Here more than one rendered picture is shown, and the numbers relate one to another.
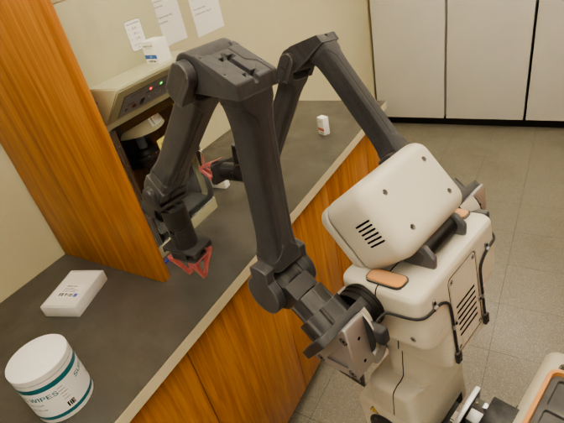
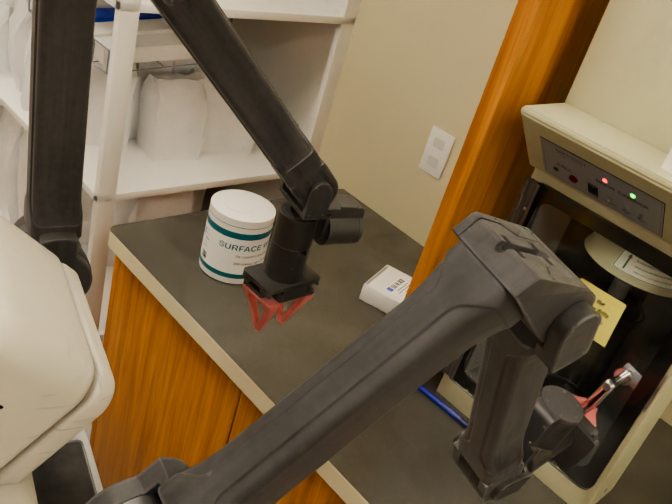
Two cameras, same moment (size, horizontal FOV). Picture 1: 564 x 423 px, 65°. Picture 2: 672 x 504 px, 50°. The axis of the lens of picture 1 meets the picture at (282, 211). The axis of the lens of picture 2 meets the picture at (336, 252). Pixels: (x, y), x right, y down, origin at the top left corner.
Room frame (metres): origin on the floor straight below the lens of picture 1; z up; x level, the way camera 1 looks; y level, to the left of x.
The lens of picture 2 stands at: (0.97, -0.67, 1.76)
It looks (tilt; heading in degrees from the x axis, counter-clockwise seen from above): 29 degrees down; 92
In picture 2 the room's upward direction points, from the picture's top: 17 degrees clockwise
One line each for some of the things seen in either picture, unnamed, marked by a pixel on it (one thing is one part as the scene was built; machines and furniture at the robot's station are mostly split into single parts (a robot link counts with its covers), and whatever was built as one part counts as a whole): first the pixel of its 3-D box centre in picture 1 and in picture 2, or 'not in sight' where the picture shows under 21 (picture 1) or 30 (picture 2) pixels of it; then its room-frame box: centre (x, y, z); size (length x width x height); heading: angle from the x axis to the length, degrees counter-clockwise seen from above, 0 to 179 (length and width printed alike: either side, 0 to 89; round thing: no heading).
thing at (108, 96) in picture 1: (151, 86); (626, 188); (1.27, 0.28, 1.46); 0.32 x 0.12 x 0.10; 144
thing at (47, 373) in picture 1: (51, 378); (236, 236); (0.71, 0.59, 1.02); 0.13 x 0.13 x 0.15
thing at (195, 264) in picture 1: (195, 260); (270, 302); (0.86, 0.23, 1.14); 0.07 x 0.07 x 0.09; 54
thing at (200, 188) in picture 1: (169, 169); (561, 337); (1.30, 0.32, 1.19); 0.30 x 0.01 x 0.40; 143
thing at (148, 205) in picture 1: (159, 199); (324, 205); (0.89, 0.26, 1.30); 0.11 x 0.09 x 0.12; 40
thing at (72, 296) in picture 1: (75, 292); (405, 297); (1.08, 0.67, 0.96); 0.16 x 0.12 x 0.04; 162
